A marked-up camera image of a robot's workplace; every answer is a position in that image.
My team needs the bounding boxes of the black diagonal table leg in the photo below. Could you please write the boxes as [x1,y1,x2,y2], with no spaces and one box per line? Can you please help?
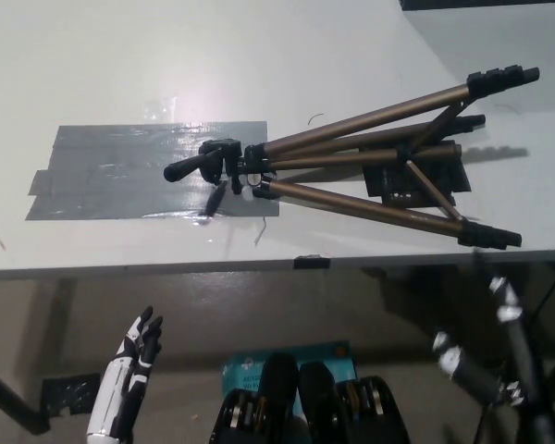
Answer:
[0,362,53,437]

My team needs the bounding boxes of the small black edge tape strip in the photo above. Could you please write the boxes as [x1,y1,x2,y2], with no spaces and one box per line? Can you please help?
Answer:
[293,253,332,271]

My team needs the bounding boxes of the black floor tape patch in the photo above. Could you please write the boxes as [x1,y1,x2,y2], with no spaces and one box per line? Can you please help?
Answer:
[42,372,101,415]

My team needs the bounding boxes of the clear tape piece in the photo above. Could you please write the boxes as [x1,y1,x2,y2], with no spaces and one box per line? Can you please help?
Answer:
[142,94,179,122]

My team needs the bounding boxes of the thin black cable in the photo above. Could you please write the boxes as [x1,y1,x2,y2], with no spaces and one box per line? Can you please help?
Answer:
[471,402,492,444]

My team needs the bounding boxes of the teal cardboard router box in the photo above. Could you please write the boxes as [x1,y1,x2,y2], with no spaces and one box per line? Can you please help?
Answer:
[220,340,356,417]

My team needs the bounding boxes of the grey duct tape patch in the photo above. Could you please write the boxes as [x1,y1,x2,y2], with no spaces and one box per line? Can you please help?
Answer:
[24,120,282,222]

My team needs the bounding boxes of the bronze and black camera tripod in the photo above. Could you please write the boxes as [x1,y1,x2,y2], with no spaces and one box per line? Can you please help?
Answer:
[163,66,541,253]

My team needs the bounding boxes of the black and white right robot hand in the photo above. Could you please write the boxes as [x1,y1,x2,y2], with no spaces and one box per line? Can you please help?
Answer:
[431,274,555,444]

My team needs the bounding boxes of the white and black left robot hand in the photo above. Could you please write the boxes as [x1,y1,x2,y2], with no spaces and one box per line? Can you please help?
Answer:
[85,304,165,440]

